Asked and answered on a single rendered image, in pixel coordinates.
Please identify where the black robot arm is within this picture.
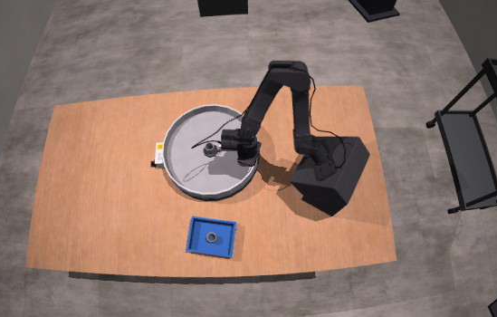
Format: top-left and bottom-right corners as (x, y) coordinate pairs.
(221, 61), (337, 181)

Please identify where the blue tray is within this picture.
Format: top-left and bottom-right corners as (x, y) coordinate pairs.
(186, 216), (236, 257)

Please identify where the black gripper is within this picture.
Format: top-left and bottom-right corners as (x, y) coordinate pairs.
(237, 141), (262, 167)

